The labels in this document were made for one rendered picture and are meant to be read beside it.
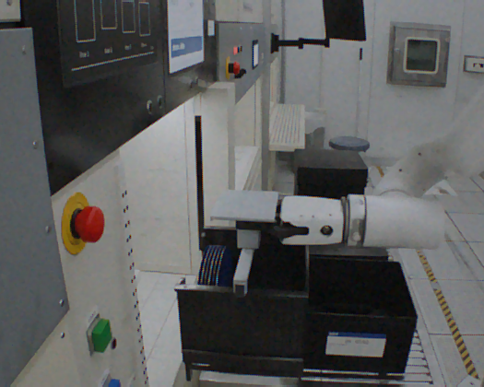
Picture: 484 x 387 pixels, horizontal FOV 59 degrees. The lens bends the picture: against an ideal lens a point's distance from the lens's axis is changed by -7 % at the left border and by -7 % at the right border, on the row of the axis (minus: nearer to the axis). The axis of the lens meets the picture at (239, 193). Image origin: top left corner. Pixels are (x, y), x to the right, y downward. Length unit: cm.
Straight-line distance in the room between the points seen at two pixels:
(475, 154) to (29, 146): 58
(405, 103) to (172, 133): 440
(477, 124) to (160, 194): 84
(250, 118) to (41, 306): 228
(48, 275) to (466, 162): 57
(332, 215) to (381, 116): 469
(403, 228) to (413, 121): 475
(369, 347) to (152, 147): 74
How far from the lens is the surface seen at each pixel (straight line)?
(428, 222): 74
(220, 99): 114
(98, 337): 57
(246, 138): 266
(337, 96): 529
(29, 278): 42
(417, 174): 82
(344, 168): 184
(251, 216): 70
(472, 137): 71
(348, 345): 114
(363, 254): 150
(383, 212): 73
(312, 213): 72
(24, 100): 40
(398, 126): 544
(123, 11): 62
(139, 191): 127
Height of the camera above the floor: 155
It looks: 21 degrees down
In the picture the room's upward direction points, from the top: straight up
